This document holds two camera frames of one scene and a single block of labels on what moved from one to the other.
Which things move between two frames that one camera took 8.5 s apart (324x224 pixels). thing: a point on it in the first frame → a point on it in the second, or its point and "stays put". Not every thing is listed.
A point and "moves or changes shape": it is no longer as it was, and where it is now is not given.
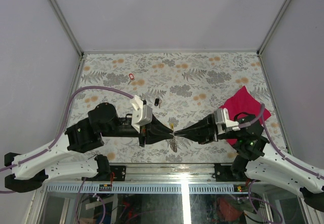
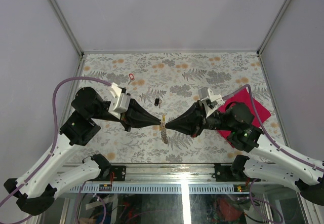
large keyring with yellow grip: (173, 145) moves or changes shape
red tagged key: (131, 78) stays put
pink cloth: (242, 100) stays put
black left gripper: (154, 132) → (137, 116)
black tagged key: (158, 102) stays put
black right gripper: (203, 131) → (192, 122)
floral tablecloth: (178, 88) stays put
